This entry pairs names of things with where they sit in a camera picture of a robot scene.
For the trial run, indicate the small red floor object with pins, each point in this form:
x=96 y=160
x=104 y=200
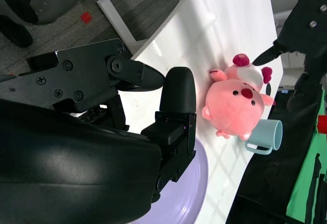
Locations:
x=86 y=17

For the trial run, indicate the black rounded foot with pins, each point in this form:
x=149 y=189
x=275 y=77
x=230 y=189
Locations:
x=15 y=31

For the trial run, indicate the green cloth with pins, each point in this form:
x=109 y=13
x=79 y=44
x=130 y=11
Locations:
x=306 y=178

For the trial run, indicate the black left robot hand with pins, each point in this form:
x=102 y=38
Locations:
x=311 y=37

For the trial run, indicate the black table grommet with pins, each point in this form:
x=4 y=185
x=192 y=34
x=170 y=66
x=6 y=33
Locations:
x=268 y=89

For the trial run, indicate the white table leg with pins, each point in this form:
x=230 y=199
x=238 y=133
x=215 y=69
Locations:
x=115 y=20

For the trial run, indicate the pink plush beaver doll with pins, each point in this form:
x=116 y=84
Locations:
x=230 y=106

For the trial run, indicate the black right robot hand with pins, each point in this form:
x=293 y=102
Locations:
x=76 y=157

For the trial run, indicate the teal plastic mug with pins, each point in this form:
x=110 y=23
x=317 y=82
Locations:
x=268 y=132

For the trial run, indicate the lilac plastic plate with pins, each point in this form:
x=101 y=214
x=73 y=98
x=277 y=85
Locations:
x=178 y=196

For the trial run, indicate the black backdrop cloth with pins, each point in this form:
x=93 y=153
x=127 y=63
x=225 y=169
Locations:
x=268 y=183

